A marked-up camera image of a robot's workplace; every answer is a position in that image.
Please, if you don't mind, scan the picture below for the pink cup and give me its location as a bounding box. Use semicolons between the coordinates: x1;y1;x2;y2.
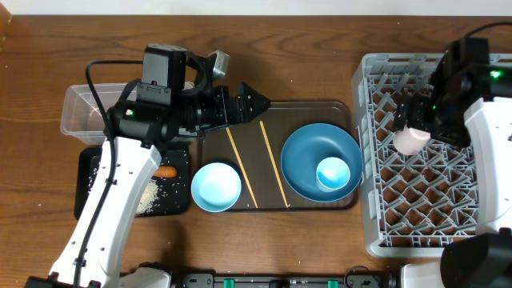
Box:
393;126;430;155

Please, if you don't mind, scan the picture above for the left wooden chopstick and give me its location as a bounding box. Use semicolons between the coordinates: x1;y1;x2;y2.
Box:
226;127;259;208

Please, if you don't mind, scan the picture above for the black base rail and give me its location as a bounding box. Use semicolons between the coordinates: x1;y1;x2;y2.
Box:
174;270;402;288

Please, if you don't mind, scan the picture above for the light blue bowl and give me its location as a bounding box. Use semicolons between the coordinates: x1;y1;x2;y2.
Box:
190;162;242;213

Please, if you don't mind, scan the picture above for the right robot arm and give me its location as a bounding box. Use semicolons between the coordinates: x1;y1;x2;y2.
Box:
393;64;511;287

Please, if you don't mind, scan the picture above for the grey dishwasher rack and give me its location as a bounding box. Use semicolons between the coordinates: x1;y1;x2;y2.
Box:
350;52;512;259

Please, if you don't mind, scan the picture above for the right wooden chopstick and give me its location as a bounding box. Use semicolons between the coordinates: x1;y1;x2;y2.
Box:
259;121;290;208

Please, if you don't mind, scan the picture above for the pile of white rice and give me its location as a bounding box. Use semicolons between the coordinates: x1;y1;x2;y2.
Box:
135;179;160;216

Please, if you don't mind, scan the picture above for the clear plastic bin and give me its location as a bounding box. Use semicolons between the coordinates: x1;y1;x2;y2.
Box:
61;83;126;146

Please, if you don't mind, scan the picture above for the wooden chopstick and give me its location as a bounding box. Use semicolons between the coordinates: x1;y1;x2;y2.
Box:
259;121;290;208
226;127;259;208

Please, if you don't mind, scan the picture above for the orange carrot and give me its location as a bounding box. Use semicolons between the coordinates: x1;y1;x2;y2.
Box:
154;166;178;178

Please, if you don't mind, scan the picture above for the dark blue plate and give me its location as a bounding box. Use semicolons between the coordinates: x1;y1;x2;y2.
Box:
281;123;363;202

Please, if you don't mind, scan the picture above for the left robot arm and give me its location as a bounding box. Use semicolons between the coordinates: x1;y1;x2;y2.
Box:
26;82;270;287

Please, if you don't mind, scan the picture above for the black plastic tray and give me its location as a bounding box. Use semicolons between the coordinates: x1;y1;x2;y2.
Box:
74;142;190;218

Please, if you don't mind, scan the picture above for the dark brown serving tray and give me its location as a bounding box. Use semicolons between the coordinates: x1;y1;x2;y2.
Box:
201;102;358;213

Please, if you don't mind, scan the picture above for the light blue cup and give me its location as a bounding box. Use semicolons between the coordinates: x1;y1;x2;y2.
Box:
315;157;351;192

